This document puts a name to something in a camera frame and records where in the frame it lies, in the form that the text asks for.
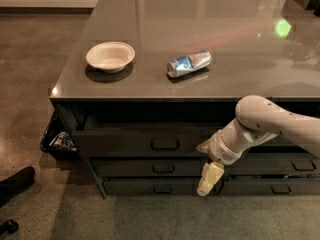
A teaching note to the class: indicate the white paper bowl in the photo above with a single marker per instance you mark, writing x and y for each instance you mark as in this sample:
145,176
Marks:
110,57

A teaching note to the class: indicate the grey right lower drawer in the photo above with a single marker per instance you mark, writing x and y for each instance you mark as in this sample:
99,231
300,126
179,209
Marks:
254,164

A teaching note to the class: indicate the grey right bottom drawer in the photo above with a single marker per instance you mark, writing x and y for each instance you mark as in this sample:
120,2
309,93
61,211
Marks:
238,187

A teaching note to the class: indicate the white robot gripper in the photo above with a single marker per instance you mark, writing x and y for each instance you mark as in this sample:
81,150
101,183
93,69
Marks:
220,149

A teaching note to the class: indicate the crushed blue silver can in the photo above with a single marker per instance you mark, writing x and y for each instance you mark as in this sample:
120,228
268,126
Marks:
188,64

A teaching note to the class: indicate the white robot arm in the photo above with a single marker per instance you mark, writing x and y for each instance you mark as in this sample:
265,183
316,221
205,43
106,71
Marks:
257,120

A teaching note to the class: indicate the grey top drawer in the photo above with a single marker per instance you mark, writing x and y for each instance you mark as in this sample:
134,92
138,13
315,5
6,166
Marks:
141,139

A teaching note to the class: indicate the grey drawer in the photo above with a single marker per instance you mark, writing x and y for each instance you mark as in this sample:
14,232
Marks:
141,139
148,167
238,187
151,186
254,164

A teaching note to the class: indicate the grey bottom left drawer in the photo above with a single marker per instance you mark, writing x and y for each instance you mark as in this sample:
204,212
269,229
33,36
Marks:
151,186

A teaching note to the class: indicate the black bin with trash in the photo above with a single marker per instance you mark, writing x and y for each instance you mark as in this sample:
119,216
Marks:
57,142

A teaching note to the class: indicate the grey drawer cabinet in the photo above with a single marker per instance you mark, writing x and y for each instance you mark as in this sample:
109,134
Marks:
268,48

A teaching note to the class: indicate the black shoe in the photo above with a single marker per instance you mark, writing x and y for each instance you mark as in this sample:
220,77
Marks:
16,184

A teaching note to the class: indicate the small black object on floor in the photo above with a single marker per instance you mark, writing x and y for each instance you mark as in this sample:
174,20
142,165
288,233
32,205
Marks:
9,226

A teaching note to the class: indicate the grey middle left drawer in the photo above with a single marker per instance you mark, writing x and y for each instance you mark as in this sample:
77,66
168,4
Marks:
148,167

